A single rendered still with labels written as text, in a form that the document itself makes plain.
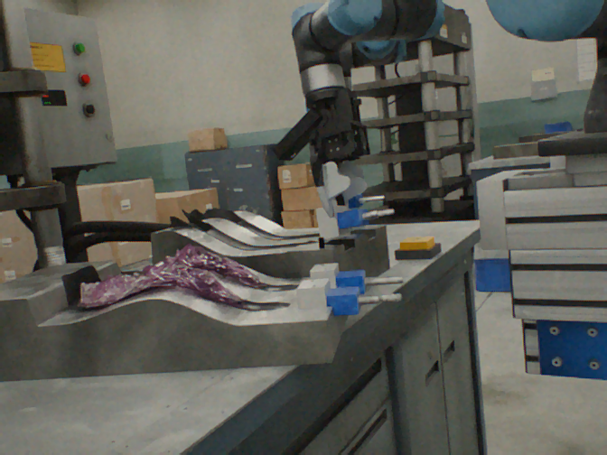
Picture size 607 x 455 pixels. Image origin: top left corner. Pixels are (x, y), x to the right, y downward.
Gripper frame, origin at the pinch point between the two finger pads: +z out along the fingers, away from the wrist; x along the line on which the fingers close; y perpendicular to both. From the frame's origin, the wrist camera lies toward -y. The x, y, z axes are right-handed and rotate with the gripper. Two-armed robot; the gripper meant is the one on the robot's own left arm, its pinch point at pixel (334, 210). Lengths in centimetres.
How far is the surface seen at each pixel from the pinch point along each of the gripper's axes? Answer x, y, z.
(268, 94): 628, -351, -222
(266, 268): -6.1, -11.8, 7.8
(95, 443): -57, -3, 22
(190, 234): -6.0, -26.9, -1.0
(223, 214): 8.5, -28.7, -5.1
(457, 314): 68, -1, 27
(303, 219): 610, -324, -54
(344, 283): -17.3, 7.5, 12.2
